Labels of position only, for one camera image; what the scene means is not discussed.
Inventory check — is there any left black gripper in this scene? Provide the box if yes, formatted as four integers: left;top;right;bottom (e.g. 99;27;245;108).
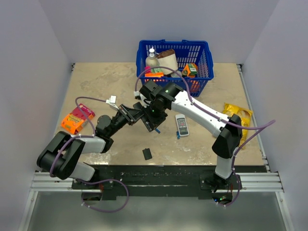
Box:
107;103;144;137

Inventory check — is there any black remote control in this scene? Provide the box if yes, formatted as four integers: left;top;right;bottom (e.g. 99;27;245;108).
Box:
133;103;153;132

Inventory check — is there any black remote battery cover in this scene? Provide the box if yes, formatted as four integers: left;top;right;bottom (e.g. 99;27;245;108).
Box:
142;148;153;160

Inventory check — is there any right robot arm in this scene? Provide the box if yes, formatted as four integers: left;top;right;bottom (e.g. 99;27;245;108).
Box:
134;80;243;189

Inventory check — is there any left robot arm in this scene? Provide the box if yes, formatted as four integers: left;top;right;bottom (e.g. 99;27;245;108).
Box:
37;103;144;189

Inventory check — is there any white remote control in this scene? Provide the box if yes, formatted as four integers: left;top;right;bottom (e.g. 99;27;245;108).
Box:
175;114;189;137

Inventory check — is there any orange flat box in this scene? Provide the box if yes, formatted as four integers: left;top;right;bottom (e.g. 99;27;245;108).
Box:
145;72;164;77

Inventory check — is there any metal tin can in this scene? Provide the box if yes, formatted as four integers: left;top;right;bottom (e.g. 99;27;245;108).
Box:
170;70;182;78

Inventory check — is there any pink small box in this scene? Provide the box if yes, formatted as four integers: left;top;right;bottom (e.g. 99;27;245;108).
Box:
144;66;151;74

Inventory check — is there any green small packet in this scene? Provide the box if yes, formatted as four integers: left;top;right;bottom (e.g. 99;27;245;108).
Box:
151;67;163;73

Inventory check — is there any white pump bottle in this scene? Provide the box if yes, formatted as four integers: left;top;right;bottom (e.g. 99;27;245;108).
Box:
145;47;159;67

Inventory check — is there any white brown paper bag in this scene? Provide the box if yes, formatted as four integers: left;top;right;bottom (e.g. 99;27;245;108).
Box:
156;49;178;71

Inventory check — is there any orange green juice carton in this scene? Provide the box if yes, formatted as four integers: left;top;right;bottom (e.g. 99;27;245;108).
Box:
182;63;198;78

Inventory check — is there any orange pink candy box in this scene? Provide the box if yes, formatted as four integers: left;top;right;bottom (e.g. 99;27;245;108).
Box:
61;103;95;135

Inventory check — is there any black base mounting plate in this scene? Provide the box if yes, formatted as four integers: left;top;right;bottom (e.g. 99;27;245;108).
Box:
71;163;270;201

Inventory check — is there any blue plastic shopping basket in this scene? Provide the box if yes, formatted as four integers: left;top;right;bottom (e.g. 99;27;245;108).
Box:
136;39;214;97

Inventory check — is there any yellow Lays chips bag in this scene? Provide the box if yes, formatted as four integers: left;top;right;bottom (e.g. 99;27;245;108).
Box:
221;103;254;150

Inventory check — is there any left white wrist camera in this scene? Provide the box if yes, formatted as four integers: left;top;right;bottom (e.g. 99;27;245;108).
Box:
105;95;119;111

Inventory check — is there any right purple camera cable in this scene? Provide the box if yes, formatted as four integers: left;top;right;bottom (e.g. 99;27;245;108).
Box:
134;66;276;169

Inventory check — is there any purple camera cable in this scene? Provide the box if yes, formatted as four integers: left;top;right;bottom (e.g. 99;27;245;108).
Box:
49;96;108;178
134;66;276;169

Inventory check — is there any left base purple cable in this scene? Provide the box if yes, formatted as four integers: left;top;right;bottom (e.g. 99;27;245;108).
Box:
81;179;130;214

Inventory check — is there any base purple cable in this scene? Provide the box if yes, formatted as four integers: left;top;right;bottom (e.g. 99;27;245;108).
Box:
81;179;130;214
215;172;241;207

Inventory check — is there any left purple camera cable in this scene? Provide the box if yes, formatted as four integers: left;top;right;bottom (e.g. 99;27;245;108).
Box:
49;96;108;178

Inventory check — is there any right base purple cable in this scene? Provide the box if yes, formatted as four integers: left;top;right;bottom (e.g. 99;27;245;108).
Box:
215;172;241;207

